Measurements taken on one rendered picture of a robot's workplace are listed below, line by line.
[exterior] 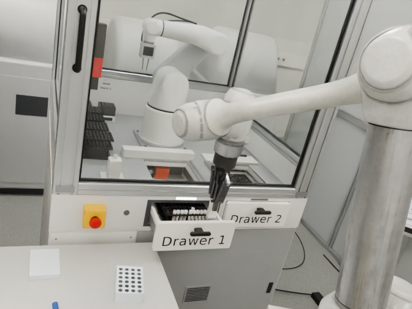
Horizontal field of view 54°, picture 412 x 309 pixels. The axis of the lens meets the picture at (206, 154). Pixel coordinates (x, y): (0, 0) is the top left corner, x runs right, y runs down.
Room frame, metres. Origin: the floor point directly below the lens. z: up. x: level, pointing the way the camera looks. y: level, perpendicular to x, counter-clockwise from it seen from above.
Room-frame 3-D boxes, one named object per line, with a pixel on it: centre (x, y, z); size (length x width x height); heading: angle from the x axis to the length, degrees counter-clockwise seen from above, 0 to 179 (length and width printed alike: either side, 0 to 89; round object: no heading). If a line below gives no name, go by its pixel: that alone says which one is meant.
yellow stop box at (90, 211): (1.17, 0.32, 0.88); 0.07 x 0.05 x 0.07; 115
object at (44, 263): (1.01, 0.42, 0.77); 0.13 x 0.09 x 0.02; 25
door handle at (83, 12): (1.12, 0.41, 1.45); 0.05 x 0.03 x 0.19; 25
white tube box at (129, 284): (1.00, 0.14, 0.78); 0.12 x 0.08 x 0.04; 15
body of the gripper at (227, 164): (1.19, -0.06, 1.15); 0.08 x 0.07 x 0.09; 25
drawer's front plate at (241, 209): (1.45, -0.26, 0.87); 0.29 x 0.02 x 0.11; 115
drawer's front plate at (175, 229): (1.20, -0.03, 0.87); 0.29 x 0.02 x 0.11; 115
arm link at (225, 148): (1.19, -0.06, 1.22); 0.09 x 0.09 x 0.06
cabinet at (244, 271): (1.78, 0.19, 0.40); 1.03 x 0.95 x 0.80; 115
